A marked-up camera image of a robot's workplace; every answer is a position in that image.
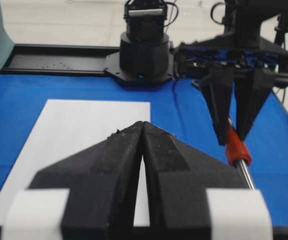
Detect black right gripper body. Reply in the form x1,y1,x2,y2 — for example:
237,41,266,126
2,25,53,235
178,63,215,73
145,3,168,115
174,35,288,87

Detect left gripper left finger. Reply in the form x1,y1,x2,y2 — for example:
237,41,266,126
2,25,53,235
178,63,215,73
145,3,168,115
1,120,144,240

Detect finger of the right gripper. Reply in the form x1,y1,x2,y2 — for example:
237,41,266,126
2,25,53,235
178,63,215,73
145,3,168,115
234,68,274,140
200,66,234,146

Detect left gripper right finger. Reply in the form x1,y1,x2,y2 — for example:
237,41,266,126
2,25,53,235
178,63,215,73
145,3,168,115
142,122,273,240

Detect red-handled soldering iron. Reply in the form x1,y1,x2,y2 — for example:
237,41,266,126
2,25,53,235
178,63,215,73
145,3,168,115
225,118,255,190

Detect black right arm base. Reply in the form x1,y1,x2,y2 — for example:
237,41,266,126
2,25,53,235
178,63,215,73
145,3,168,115
104,0,173,86

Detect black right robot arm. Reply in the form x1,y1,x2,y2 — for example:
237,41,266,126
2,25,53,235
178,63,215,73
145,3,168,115
174,0,288,145

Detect blue table cloth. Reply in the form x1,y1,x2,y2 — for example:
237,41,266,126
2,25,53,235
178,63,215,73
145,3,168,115
0,75,288,226

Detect white foam board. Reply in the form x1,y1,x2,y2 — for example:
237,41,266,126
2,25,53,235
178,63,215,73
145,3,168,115
0,99,150,225

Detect black mounting rail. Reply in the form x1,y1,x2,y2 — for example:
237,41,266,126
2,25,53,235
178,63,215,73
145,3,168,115
0,44,119,76

